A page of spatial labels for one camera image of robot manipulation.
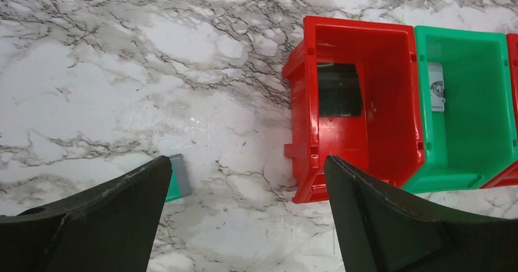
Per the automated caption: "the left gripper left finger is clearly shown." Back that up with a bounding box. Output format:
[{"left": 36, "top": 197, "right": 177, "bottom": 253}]
[{"left": 1, "top": 156, "right": 172, "bottom": 271}]

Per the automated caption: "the small teal eraser block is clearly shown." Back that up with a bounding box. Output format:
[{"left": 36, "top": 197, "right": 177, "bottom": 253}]
[{"left": 166, "top": 153, "right": 192, "bottom": 202}]

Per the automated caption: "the silver card from holder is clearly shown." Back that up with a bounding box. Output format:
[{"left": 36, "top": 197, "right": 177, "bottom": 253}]
[{"left": 428, "top": 62, "right": 445, "bottom": 112}]

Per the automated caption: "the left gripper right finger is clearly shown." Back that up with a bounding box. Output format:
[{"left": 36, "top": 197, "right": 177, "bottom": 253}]
[{"left": 324, "top": 156, "right": 517, "bottom": 271}]

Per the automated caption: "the black card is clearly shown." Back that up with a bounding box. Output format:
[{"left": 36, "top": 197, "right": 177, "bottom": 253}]
[{"left": 317, "top": 62, "right": 363, "bottom": 117}]

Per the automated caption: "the red bin with black card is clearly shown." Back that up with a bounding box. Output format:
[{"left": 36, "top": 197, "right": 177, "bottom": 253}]
[{"left": 282, "top": 16, "right": 425, "bottom": 204}]

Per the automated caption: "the green plastic bin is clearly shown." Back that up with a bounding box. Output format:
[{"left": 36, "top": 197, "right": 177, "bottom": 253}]
[{"left": 404, "top": 26, "right": 517, "bottom": 193}]

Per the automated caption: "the red bin with gold card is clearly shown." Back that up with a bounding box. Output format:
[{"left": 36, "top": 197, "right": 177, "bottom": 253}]
[{"left": 479, "top": 33, "right": 518, "bottom": 190}]

